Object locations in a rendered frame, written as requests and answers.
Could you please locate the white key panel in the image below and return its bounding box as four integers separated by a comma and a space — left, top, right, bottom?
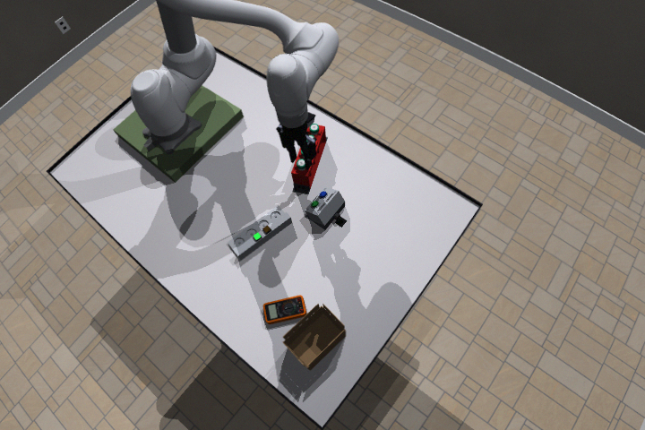
305, 187, 347, 230

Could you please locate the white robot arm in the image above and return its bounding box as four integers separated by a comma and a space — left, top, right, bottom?
131, 0, 339, 155

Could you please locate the orange digital multimeter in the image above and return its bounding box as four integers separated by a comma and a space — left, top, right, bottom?
263, 296, 306, 324

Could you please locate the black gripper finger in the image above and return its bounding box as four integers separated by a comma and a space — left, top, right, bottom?
295, 134, 317, 170
276, 124, 297, 163

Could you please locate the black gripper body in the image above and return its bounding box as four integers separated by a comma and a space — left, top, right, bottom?
282, 121, 309, 142

